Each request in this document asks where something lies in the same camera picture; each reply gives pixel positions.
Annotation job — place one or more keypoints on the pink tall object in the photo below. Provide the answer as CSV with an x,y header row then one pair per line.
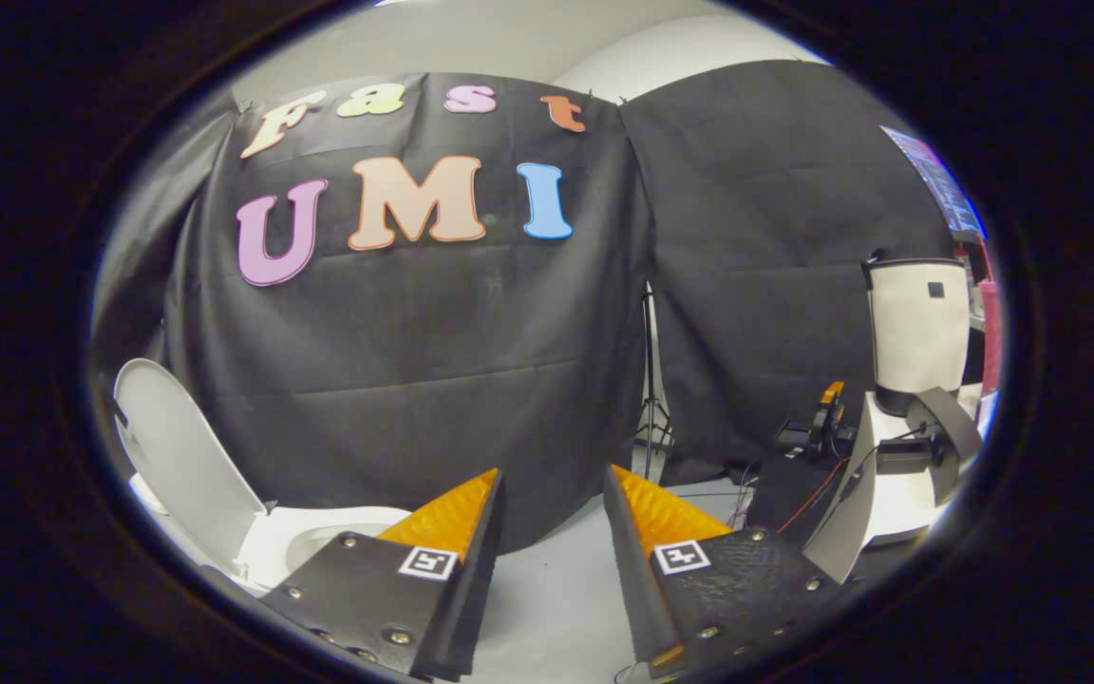
x,y
989,332

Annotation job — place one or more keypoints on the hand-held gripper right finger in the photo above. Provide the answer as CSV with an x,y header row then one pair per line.
x,y
632,579

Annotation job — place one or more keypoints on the white toilet lid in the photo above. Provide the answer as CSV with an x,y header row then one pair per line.
x,y
177,446

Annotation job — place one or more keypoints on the white toilet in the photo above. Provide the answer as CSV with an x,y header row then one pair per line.
x,y
338,524

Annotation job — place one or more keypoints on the computer monitor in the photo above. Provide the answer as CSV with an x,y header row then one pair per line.
x,y
941,180

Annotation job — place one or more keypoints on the black tripod stand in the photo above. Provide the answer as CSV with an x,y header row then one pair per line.
x,y
648,380

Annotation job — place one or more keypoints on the white and beige machine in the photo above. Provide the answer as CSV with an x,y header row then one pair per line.
x,y
917,323

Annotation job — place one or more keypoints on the black backdrop cloth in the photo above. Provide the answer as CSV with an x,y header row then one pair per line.
x,y
414,361

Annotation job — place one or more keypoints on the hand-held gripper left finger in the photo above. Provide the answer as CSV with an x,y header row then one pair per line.
x,y
471,589

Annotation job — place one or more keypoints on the orange black hand-held device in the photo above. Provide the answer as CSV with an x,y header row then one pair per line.
x,y
830,404

